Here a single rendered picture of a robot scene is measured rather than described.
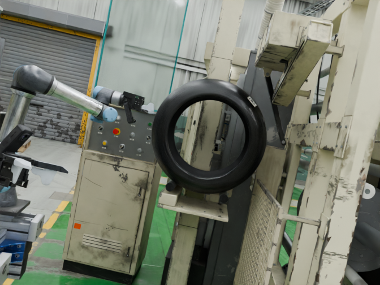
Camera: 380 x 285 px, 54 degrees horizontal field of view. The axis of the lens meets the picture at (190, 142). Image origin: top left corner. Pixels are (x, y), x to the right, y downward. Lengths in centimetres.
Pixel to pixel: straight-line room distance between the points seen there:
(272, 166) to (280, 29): 85
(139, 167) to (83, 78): 855
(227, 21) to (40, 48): 937
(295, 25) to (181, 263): 151
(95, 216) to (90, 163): 38
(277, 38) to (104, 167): 159
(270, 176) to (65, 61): 949
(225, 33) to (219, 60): 16
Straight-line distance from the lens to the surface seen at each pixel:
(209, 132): 224
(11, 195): 186
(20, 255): 188
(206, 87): 188
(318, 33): 162
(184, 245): 236
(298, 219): 146
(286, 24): 171
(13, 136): 105
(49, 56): 1131
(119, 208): 275
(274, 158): 220
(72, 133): 1113
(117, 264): 287
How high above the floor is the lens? 124
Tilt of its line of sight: 3 degrees down
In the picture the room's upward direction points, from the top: 11 degrees clockwise
